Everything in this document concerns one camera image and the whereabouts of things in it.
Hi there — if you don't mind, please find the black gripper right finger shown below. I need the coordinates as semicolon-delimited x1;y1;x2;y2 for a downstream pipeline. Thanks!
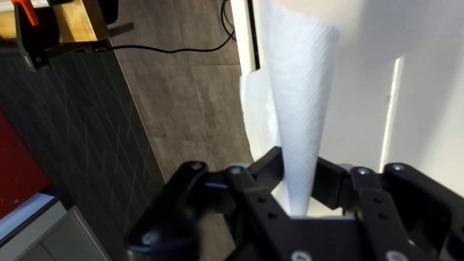
310;157;464;261

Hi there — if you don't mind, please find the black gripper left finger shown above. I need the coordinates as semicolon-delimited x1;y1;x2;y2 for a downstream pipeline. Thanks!
123;146;315;261

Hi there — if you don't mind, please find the white paper towel sheet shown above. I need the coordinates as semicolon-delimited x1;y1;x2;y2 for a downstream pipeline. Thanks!
239;0;340;219

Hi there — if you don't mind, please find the grey box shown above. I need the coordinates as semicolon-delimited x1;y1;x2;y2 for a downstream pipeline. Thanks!
0;192;112;261

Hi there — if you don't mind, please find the red panel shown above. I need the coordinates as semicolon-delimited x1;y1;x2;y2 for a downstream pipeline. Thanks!
0;109;53;221

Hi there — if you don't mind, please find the wood and aluminium cart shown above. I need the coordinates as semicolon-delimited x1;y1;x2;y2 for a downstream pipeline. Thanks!
0;0;136;63

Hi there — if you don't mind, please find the orange black clamp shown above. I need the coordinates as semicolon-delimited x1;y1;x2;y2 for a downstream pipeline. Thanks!
11;0;54;70

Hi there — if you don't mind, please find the black floor cable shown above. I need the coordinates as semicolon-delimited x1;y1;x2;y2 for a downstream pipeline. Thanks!
107;0;237;56

